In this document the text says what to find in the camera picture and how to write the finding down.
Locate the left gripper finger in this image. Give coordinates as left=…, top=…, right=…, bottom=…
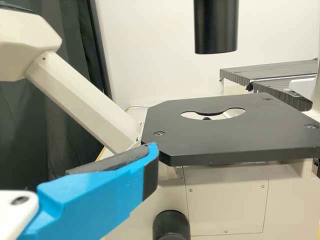
left=18, top=141, right=160, bottom=240

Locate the black platform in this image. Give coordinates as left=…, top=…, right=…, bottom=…
left=219, top=59, right=319, bottom=113

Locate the cream microscope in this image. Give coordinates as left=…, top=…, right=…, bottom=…
left=0, top=0, right=320, bottom=240

